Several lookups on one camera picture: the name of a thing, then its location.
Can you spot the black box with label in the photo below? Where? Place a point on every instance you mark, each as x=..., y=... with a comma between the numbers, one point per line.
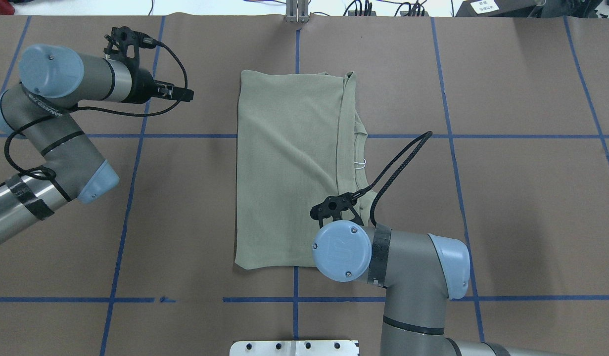
x=499, y=8

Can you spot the small circuit board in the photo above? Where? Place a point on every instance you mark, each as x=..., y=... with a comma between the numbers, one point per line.
x=359, y=8
x=414, y=8

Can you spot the olive green long-sleeve shirt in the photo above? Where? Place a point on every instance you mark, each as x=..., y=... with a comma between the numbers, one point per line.
x=300, y=140

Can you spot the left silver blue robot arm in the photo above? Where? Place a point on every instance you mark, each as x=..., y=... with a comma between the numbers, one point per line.
x=55, y=161

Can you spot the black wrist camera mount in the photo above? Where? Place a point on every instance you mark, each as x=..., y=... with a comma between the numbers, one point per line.
x=124, y=44
x=333, y=207

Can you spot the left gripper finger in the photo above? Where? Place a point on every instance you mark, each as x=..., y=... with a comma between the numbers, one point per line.
x=170, y=90
x=181, y=96

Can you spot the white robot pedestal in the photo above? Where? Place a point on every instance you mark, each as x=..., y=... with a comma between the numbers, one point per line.
x=296, y=348

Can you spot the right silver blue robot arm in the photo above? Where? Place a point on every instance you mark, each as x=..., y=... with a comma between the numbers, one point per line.
x=420, y=273

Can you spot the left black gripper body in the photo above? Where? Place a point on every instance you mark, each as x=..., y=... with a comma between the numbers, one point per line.
x=139, y=88

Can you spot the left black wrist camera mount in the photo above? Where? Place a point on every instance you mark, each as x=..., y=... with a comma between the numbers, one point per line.
x=124, y=44

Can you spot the far small circuit board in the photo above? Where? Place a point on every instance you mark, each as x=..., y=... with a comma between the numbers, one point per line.
x=359, y=8

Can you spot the near small circuit board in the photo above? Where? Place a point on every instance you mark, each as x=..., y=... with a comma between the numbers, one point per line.
x=414, y=8

